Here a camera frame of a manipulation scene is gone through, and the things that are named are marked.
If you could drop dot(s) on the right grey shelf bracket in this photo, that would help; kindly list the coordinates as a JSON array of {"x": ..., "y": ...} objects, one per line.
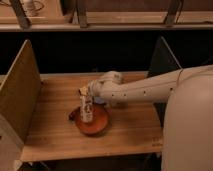
[{"x": 171, "y": 15}]

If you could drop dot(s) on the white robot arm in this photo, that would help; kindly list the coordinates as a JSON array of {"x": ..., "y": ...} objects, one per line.
[{"x": 110, "y": 87}]

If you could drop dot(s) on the right dark side panel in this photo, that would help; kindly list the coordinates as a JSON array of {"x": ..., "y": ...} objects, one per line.
[{"x": 163, "y": 61}]

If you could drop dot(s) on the orange round bowl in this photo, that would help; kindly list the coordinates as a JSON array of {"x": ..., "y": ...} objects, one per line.
[{"x": 96, "y": 126}]

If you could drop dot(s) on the small white labelled bottle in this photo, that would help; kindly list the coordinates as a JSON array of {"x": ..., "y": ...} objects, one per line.
[{"x": 86, "y": 109}]

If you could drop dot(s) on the middle grey shelf bracket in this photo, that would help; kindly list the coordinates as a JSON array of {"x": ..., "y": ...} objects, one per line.
[{"x": 81, "y": 13}]

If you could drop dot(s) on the grey shelf bracket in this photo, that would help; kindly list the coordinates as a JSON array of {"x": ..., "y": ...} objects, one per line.
[
  {"x": 81, "y": 13},
  {"x": 171, "y": 15},
  {"x": 23, "y": 20}
]

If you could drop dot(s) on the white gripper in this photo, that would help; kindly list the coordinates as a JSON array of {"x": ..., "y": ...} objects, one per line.
[{"x": 100, "y": 98}]

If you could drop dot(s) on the left wooden side panel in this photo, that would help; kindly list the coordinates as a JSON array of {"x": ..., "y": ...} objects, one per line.
[{"x": 18, "y": 93}]

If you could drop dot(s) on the left grey shelf bracket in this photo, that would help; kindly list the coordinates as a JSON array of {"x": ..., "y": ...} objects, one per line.
[{"x": 23, "y": 20}]

